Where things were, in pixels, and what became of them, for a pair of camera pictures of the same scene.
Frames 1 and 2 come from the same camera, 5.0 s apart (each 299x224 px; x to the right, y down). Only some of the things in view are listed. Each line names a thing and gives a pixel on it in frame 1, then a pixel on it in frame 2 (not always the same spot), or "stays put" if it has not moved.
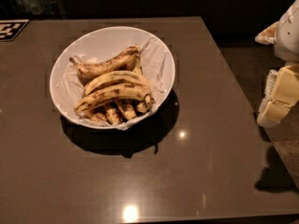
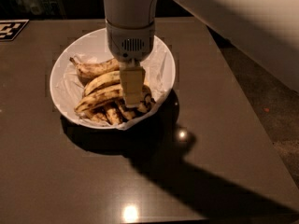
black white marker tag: x=9 y=29 stays put
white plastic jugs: x=31 y=3 stays put
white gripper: x=289 y=35 -> x=131 y=42
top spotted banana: x=124 y=60 stays put
